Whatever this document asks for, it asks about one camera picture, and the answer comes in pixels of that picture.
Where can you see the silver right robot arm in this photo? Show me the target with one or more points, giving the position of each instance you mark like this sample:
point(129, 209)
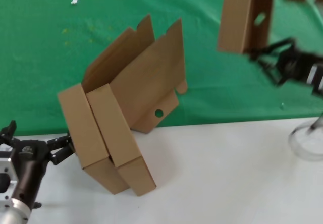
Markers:
point(317, 77)

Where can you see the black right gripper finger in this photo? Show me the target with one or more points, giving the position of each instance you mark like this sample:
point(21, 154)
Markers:
point(275, 48)
point(273, 74)

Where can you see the brown cardboard box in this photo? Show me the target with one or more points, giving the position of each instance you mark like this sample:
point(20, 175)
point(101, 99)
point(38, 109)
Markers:
point(234, 19)
point(113, 125)
point(75, 123)

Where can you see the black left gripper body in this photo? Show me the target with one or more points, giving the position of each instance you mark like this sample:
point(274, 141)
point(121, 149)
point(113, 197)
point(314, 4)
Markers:
point(30, 163)

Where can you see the green tablecloth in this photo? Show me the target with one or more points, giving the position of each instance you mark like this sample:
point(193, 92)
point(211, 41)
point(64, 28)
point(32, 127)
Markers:
point(214, 87)

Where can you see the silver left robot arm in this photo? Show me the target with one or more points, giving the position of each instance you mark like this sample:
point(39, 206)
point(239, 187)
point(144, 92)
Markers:
point(12, 214)

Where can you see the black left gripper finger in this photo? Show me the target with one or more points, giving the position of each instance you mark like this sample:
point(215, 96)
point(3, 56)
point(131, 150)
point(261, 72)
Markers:
point(7, 134)
point(61, 149)

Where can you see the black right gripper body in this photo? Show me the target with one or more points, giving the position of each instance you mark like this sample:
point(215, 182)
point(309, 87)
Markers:
point(295, 65)

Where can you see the silver wrist camera block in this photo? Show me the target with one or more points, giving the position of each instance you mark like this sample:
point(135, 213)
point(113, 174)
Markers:
point(7, 173)

